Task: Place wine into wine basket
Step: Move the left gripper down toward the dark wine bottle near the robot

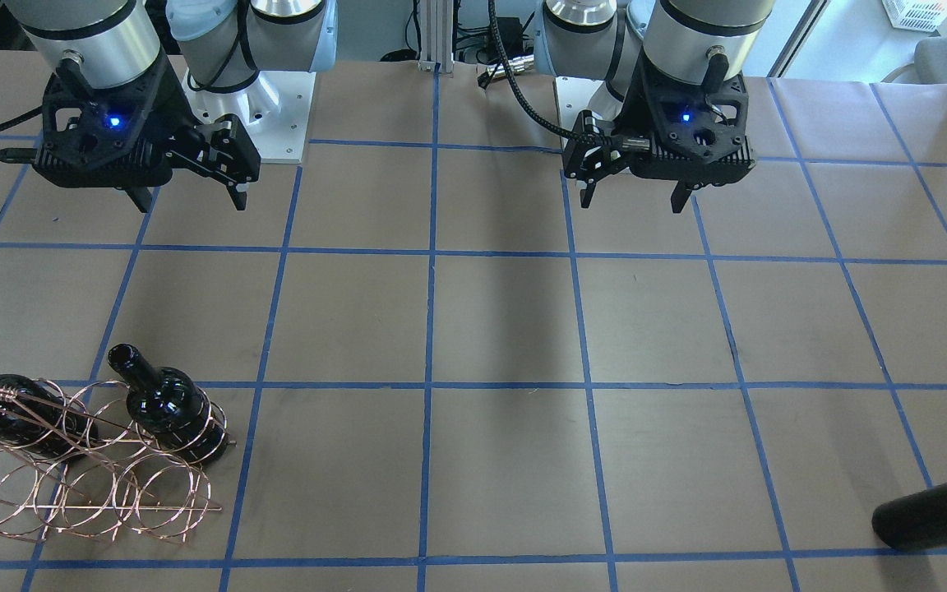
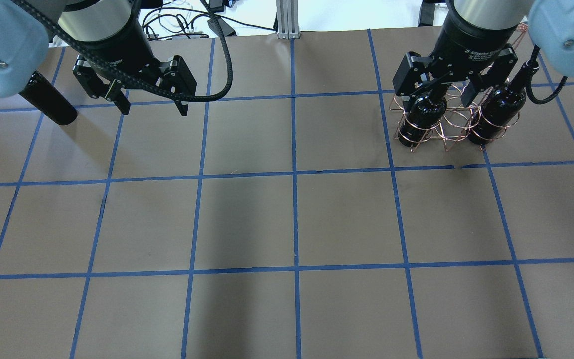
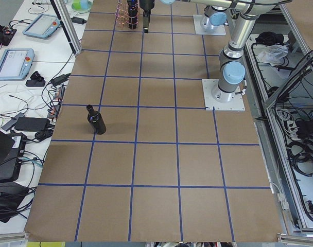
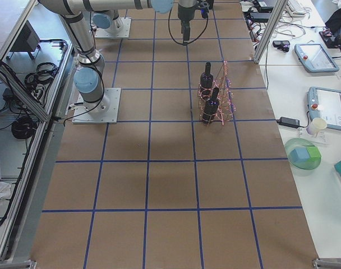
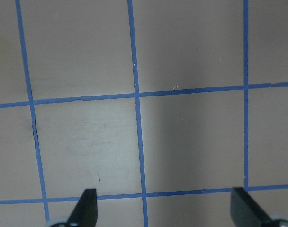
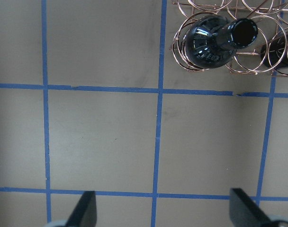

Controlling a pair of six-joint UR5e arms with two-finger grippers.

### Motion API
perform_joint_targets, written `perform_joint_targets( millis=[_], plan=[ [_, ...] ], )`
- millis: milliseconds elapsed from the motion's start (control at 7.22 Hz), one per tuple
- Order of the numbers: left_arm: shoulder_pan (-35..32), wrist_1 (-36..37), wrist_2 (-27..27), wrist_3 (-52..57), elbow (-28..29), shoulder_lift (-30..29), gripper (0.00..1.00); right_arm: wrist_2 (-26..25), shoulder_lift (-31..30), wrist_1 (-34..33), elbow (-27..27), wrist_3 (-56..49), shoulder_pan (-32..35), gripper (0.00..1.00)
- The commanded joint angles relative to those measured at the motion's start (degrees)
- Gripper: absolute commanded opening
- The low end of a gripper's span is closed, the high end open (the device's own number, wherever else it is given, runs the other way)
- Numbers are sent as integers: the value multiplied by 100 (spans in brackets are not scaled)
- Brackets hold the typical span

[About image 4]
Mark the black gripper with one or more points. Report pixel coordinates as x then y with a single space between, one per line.
185 12

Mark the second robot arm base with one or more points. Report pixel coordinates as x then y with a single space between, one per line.
108 21

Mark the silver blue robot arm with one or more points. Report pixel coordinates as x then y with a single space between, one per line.
81 35

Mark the dark wine bottle rear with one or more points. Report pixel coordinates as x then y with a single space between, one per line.
206 81

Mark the dark wine bottle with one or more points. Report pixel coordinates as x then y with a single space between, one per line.
206 81
211 107

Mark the dark wine bottle front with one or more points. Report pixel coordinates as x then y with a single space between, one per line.
211 107

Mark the black game controller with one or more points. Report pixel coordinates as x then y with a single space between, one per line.
283 45

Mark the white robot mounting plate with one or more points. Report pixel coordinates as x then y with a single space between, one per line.
105 112

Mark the teach pendant far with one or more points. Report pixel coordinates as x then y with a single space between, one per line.
315 58

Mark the teach pendant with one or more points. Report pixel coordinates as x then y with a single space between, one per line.
326 104
315 58

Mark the black power adapter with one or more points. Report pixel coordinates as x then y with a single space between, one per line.
288 122

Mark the black control box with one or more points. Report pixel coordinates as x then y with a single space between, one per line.
27 41

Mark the white paper cup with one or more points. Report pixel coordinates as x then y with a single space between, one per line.
316 125

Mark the teach pendant near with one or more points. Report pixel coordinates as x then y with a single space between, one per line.
326 104

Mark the blue foam cube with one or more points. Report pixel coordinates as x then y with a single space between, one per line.
298 155

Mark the green plastic bowl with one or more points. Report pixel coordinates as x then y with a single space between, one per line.
300 142

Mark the green foam cube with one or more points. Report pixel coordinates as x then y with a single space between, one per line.
313 153

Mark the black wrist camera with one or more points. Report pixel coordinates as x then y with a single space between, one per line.
205 6

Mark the copper wire wine basket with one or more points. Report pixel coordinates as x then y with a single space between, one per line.
226 107

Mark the aluminium frame post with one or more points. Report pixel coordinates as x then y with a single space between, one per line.
269 29

